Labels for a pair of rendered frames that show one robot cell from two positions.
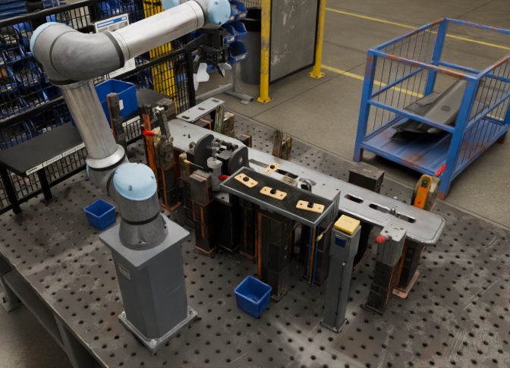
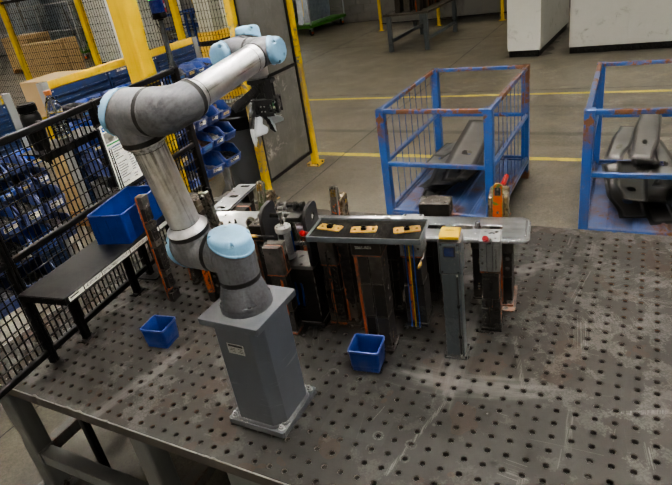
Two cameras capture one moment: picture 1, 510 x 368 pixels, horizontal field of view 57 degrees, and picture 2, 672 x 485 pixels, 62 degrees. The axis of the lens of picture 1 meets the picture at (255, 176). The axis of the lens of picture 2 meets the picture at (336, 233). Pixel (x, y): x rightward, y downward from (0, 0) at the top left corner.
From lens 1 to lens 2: 0.44 m
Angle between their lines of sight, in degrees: 12
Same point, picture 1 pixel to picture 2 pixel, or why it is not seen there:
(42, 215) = (87, 355)
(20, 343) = not seen: outside the picture
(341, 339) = (472, 363)
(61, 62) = (148, 116)
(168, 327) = (292, 407)
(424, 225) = (512, 228)
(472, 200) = not seen: hidden behind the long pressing
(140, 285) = (259, 358)
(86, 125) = (169, 191)
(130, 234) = (238, 301)
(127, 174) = (221, 234)
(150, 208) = (253, 265)
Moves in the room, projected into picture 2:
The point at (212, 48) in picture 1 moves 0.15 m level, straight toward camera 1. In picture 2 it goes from (264, 99) to (277, 108)
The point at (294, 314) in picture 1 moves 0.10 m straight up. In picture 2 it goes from (415, 358) to (412, 334)
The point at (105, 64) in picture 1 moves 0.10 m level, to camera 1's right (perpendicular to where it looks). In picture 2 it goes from (192, 109) to (235, 100)
